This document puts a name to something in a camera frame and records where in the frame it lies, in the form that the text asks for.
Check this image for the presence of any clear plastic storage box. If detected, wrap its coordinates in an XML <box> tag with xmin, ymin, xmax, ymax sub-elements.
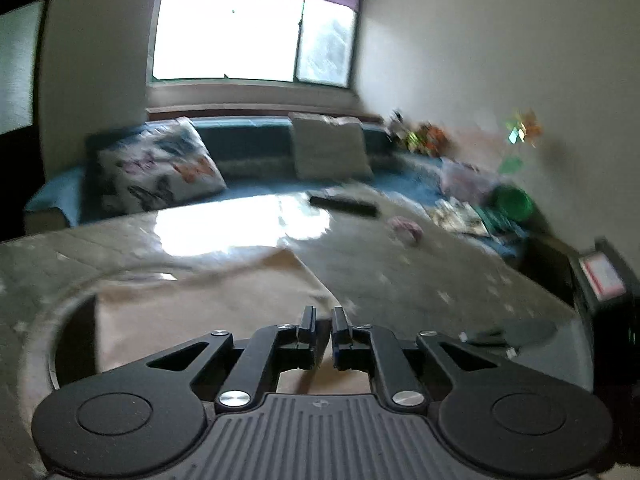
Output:
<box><xmin>440</xmin><ymin>157</ymin><xmax>496</xmax><ymax>201</ymax></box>

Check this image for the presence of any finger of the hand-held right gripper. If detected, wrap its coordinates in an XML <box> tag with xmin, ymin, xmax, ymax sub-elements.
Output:
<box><xmin>460</xmin><ymin>321</ymin><xmax>558</xmax><ymax>356</ymax></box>

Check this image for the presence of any dark wooden door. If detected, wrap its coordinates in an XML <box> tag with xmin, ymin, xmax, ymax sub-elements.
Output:
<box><xmin>0</xmin><ymin>0</ymin><xmax>53</xmax><ymax>241</ymax></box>

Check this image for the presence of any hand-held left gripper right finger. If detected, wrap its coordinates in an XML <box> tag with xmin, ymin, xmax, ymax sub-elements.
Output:
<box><xmin>331</xmin><ymin>307</ymin><xmax>501</xmax><ymax>407</ymax></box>

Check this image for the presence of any green plastic basin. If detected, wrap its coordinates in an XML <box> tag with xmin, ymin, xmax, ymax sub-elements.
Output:
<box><xmin>487</xmin><ymin>185</ymin><xmax>536</xmax><ymax>223</ymax></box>

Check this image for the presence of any plain white pillow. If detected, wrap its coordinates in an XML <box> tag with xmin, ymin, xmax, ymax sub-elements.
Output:
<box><xmin>289</xmin><ymin>112</ymin><xmax>375</xmax><ymax>182</ymax></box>

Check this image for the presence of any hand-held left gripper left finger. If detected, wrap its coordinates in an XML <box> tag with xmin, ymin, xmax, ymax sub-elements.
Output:
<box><xmin>145</xmin><ymin>305</ymin><xmax>318</xmax><ymax>409</ymax></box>

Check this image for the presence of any cream patterned cloth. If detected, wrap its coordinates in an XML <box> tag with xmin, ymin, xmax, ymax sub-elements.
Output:
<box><xmin>430</xmin><ymin>197</ymin><xmax>493</xmax><ymax>238</ymax></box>

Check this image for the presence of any orange plush toy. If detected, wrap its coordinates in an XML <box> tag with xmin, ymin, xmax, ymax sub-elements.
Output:
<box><xmin>425</xmin><ymin>125</ymin><xmax>451</xmax><ymax>156</ymax></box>

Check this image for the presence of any butterfly print pillow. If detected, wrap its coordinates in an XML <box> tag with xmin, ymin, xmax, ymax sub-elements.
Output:
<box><xmin>95</xmin><ymin>116</ymin><xmax>228</xmax><ymax>213</ymax></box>

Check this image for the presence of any cream garment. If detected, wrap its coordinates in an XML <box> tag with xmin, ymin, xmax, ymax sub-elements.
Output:
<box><xmin>95</xmin><ymin>247</ymin><xmax>373</xmax><ymax>396</ymax></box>

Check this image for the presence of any blue sofa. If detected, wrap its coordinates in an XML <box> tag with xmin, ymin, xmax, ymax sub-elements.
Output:
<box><xmin>22</xmin><ymin>115</ymin><xmax>531</xmax><ymax>261</ymax></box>

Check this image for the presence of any black remote control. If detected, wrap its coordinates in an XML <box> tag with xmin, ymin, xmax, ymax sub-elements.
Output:
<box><xmin>309</xmin><ymin>194</ymin><xmax>378</xmax><ymax>218</ymax></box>

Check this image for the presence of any pink hair tie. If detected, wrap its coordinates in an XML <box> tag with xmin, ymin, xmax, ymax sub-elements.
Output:
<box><xmin>390</xmin><ymin>216</ymin><xmax>425</xmax><ymax>247</ymax></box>

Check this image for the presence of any yellow green plush toy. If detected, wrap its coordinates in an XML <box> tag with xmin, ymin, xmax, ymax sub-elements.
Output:
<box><xmin>407</xmin><ymin>127</ymin><xmax>433</xmax><ymax>155</ymax></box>

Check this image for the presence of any green framed window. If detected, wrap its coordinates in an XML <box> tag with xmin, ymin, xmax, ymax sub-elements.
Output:
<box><xmin>147</xmin><ymin>0</ymin><xmax>361</xmax><ymax>88</ymax></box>

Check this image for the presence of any black round induction cooktop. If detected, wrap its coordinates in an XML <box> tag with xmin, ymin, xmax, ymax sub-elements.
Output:
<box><xmin>50</xmin><ymin>292</ymin><xmax>101</xmax><ymax>396</ymax></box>

